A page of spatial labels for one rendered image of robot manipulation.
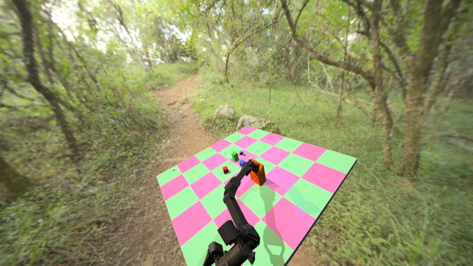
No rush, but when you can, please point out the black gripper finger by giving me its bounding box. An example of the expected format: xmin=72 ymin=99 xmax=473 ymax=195
xmin=203 ymin=249 xmax=215 ymax=266

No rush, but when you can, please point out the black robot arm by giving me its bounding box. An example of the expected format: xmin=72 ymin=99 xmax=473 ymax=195
xmin=217 ymin=159 xmax=260 ymax=266

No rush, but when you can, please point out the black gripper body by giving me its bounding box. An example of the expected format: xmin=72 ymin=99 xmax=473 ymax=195
xmin=208 ymin=241 xmax=235 ymax=266

